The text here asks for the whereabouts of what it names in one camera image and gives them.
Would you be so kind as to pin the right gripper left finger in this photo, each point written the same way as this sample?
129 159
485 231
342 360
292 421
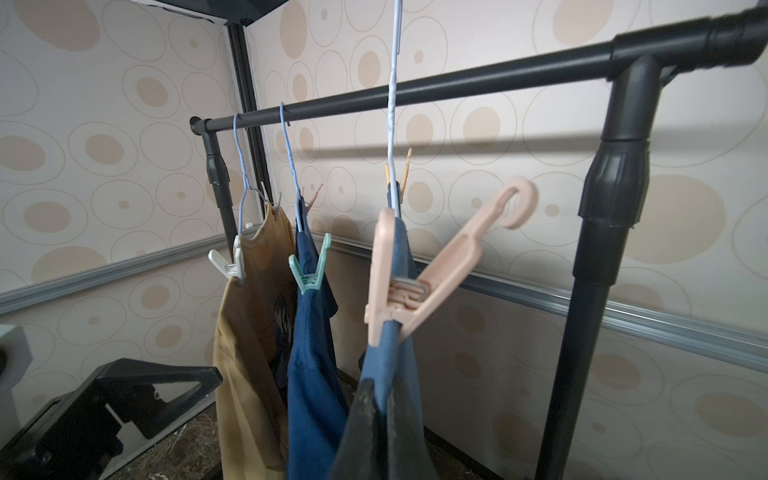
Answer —
361 451

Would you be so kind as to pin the white wire hanger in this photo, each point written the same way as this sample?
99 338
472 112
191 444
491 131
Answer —
394 191

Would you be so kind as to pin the dark blue t-shirt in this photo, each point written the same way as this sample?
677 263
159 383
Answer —
317 408

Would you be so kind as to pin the light blue hanger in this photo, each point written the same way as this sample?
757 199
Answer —
243 174
298 195

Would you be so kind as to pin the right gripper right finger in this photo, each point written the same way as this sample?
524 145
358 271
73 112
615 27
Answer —
407 454

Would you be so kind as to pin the white clothespin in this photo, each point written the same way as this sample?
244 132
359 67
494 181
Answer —
233 269

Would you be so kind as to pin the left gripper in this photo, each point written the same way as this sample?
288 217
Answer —
76 436

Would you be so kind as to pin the tan yellow t-shirt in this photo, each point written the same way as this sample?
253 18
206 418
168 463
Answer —
251 350

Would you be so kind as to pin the black clothes rack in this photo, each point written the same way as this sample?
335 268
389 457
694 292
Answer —
697 257

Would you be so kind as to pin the light blue left hanger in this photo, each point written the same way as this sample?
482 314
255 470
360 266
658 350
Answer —
243 174

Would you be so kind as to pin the slate blue t-shirt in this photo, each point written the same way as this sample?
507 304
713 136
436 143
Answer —
392 361

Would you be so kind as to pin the light blue middle hanger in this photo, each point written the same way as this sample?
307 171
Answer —
298 195

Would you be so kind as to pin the mint green clothespin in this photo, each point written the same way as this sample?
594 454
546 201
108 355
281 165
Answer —
309 265

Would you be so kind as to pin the salmon pink rear clothespin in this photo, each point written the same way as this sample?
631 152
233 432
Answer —
309 204

